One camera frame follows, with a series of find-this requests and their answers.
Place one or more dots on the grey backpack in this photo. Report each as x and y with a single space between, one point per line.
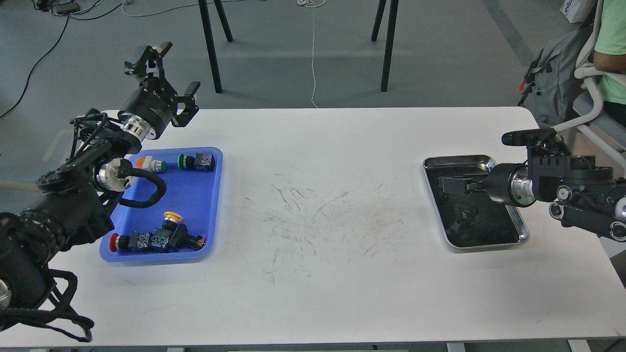
549 86

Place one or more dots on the white box on floor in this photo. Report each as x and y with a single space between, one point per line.
576 11

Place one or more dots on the yellow push button switch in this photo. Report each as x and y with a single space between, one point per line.
169 225

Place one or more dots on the green push button switch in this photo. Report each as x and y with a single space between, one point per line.
202 162

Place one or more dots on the white chair frame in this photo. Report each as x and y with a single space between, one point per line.
587 110

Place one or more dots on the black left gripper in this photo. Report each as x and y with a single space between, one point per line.
146 104

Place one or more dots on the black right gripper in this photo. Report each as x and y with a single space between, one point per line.
507 183

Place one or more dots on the blue plastic tray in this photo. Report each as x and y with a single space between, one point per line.
192 194

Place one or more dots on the silver metal tray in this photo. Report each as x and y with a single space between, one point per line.
497 226

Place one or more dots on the black table leg pair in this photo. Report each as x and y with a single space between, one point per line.
389 37
209 41

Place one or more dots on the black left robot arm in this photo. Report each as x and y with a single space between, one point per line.
78 198

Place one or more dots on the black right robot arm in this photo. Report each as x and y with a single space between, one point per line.
580 193

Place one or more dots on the person in green shirt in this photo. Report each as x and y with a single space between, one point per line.
609 55

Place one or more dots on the black left table leg pair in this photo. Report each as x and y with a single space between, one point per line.
209 41

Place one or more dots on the orange white industrial switch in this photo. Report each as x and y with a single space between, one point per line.
151 164

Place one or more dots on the black right table leg pair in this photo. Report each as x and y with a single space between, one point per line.
389 37

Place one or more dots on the red push button switch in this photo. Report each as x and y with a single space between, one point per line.
162 242

